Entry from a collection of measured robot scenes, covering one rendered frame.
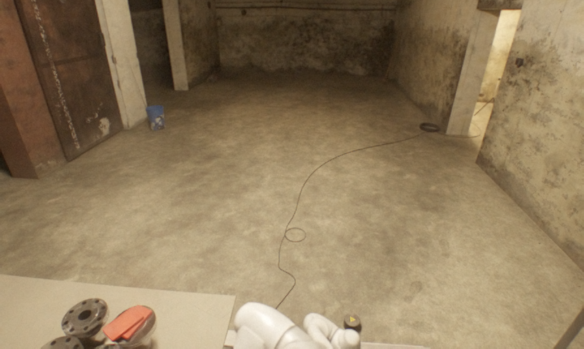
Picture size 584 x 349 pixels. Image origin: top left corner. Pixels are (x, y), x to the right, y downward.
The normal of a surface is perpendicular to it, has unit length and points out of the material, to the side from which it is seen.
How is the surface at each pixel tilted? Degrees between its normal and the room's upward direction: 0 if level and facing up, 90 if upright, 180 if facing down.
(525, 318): 0
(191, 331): 0
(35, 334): 0
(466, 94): 90
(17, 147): 90
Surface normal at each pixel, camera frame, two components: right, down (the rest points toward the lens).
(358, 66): -0.09, 0.46
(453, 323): 0.02, -0.89
